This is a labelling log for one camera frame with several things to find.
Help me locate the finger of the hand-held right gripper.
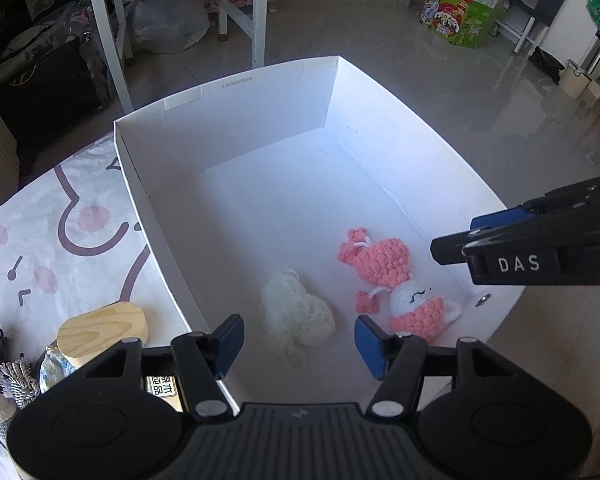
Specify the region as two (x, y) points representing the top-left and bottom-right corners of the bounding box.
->
(430, 211), (600, 286)
(471, 171), (600, 232)

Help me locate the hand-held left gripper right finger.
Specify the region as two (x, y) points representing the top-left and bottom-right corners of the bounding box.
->
(355, 315), (518, 420)

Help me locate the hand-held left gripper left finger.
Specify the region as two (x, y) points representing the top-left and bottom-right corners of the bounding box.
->
(82, 314), (245, 418)

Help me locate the white cardboard box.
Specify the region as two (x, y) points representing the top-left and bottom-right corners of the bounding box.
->
(112, 55), (525, 406)

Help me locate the blue floral fabric pouch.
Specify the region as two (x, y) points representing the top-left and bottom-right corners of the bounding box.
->
(39, 345), (78, 395)

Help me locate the grey beige tassel bundle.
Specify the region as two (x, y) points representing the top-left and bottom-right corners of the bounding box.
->
(0, 360), (43, 448)

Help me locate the pink crochet doll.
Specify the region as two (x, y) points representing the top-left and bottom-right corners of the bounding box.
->
(337, 227), (463, 346)

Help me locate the white yarn ball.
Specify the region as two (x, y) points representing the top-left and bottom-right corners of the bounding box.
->
(260, 269), (337, 368)

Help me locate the oval wooden block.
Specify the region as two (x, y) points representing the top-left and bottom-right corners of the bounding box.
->
(56, 301), (148, 366)

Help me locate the white trash bin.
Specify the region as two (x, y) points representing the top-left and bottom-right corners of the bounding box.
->
(559, 59), (588, 98)

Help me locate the dark cloth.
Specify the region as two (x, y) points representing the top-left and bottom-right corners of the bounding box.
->
(527, 47), (566, 73)

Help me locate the white printed blanket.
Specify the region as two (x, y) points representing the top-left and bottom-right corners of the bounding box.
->
(0, 132), (191, 461)

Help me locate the green printed carton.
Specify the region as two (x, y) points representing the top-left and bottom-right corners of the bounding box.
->
(419, 0), (501, 48)

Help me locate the translucent plastic bag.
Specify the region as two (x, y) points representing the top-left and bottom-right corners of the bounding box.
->
(127, 0), (211, 53)

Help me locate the white wooden chair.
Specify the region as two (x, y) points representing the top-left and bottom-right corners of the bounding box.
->
(87, 0), (281, 113)

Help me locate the black swirl patterned bag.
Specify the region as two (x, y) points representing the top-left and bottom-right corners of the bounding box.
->
(0, 0), (91, 41)

